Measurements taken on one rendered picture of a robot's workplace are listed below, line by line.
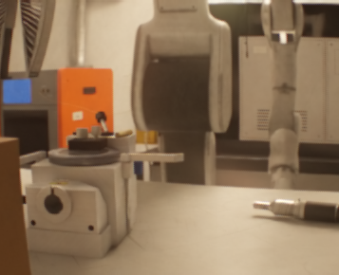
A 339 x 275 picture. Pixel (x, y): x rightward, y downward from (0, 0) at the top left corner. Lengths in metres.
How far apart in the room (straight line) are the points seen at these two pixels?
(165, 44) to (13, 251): 0.85
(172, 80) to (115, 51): 2.66
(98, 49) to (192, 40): 2.71
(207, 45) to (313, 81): 1.12
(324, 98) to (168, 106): 1.20
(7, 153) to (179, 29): 0.84
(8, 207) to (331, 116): 1.93
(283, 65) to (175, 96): 0.31
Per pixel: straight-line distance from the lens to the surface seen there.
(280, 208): 0.63
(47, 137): 1.84
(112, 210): 0.52
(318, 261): 0.49
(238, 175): 2.09
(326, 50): 2.08
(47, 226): 0.51
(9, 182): 0.21
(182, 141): 1.07
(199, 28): 1.01
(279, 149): 1.08
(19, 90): 1.92
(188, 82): 0.97
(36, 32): 0.53
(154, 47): 1.03
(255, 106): 2.11
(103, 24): 3.69
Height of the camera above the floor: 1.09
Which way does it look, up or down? 7 degrees down
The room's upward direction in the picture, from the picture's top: straight up
